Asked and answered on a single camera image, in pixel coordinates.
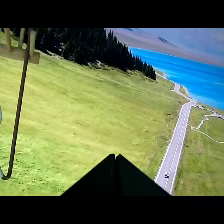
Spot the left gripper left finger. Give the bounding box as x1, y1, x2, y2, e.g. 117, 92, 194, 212
60, 153, 116, 197

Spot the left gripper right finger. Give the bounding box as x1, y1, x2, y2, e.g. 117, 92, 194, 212
115, 153, 172, 197

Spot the brown clothes hanger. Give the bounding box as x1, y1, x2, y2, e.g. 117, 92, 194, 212
0, 28, 42, 181

